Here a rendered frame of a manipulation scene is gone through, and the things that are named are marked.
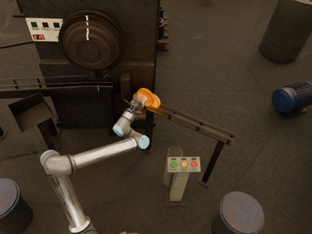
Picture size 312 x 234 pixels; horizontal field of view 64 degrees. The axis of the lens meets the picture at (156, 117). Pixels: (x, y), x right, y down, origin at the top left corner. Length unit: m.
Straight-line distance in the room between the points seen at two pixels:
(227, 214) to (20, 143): 2.10
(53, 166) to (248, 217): 1.35
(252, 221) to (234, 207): 0.15
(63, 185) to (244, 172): 1.74
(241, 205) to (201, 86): 1.81
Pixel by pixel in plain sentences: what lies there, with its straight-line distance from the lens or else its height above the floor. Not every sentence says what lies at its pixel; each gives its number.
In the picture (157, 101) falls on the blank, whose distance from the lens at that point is 2.05.
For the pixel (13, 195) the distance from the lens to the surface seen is 2.14.
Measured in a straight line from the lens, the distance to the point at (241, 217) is 2.01.
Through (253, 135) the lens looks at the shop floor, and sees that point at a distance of 3.03.
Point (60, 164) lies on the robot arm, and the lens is 1.56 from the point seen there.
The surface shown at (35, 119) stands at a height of 0.60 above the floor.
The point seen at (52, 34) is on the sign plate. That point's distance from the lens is 2.17.
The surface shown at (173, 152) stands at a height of 0.52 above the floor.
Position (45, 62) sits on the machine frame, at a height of 0.87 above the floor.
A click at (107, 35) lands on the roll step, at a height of 1.22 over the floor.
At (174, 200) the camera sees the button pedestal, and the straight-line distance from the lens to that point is 2.37.
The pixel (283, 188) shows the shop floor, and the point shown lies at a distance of 2.79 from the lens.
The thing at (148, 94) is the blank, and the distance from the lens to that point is 1.89.
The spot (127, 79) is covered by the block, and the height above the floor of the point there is 0.80.
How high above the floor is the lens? 2.21
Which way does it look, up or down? 49 degrees down
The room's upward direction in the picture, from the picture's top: 5 degrees clockwise
